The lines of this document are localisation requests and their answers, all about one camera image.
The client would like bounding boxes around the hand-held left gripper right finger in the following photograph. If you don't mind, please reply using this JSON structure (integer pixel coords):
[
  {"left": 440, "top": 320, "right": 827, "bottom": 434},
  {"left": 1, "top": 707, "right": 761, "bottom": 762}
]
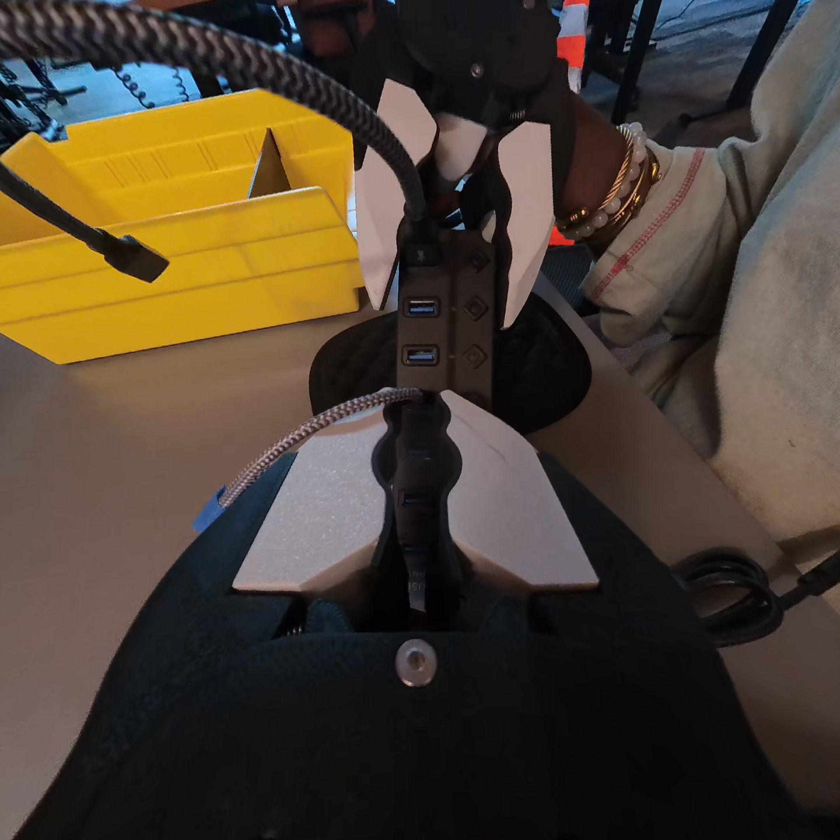
[{"left": 438, "top": 390, "right": 600, "bottom": 589}]

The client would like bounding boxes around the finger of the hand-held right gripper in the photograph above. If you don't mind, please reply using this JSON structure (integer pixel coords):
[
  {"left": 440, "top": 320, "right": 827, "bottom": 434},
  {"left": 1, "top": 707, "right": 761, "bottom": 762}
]
[
  {"left": 354, "top": 79, "right": 439, "bottom": 311},
  {"left": 479, "top": 121, "right": 557, "bottom": 330}
]

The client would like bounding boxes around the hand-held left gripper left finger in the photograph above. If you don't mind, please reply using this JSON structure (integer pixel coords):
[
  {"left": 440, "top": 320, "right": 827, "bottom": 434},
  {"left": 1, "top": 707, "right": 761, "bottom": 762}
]
[{"left": 231, "top": 397, "right": 403, "bottom": 592}]

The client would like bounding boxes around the light grey braided cable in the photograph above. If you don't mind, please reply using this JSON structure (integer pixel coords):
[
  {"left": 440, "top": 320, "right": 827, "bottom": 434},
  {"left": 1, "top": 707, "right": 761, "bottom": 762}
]
[{"left": 192, "top": 386, "right": 424, "bottom": 532}]

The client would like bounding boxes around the long black usb hub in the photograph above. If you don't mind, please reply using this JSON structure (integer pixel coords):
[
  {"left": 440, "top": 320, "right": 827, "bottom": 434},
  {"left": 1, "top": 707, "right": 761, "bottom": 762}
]
[{"left": 394, "top": 226, "right": 497, "bottom": 616}]

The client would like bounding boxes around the thick black-white braided cable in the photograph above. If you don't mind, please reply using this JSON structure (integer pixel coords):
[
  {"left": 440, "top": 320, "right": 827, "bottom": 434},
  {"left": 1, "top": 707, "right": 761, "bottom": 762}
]
[{"left": 0, "top": 0, "right": 442, "bottom": 266}]

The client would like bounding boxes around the large yellow storage bin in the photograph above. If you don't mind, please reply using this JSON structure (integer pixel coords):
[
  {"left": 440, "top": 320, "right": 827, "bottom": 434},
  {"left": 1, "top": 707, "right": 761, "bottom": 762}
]
[{"left": 0, "top": 88, "right": 366, "bottom": 366}]

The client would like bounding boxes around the person's right forearm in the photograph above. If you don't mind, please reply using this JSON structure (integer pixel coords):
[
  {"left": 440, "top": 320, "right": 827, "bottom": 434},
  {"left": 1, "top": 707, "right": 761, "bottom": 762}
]
[{"left": 581, "top": 141, "right": 775, "bottom": 345}]

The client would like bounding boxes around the person's right hand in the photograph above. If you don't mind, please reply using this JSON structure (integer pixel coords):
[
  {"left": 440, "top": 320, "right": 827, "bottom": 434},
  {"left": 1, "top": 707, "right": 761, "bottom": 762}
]
[{"left": 554, "top": 98, "right": 632, "bottom": 217}]

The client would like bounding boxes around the orange white striped cone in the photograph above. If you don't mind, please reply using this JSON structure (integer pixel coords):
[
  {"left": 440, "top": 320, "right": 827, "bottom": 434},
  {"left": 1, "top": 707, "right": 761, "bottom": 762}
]
[{"left": 548, "top": 0, "right": 592, "bottom": 248}]

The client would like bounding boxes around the pearl bead bracelet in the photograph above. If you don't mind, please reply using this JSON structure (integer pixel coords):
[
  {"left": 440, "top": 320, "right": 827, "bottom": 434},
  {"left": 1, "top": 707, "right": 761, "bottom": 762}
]
[{"left": 558, "top": 121, "right": 648, "bottom": 240}]

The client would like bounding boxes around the gold bangle bracelet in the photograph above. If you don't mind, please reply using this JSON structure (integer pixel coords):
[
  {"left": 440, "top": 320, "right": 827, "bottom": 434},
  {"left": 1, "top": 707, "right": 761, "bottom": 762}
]
[{"left": 558, "top": 128, "right": 662, "bottom": 238}]

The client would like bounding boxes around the black desk frame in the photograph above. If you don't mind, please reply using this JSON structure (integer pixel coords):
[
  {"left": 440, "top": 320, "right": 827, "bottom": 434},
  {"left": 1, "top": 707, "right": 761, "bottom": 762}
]
[{"left": 581, "top": 0, "right": 802, "bottom": 126}]

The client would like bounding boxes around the coiled black cable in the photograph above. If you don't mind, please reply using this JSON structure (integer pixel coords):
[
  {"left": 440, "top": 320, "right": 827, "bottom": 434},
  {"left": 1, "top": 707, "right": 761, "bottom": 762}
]
[{"left": 669, "top": 550, "right": 840, "bottom": 648}]

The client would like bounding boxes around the black cable black plug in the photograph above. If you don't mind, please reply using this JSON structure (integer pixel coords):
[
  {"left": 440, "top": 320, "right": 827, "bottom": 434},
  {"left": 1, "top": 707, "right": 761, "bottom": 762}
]
[{"left": 0, "top": 163, "right": 170, "bottom": 284}]

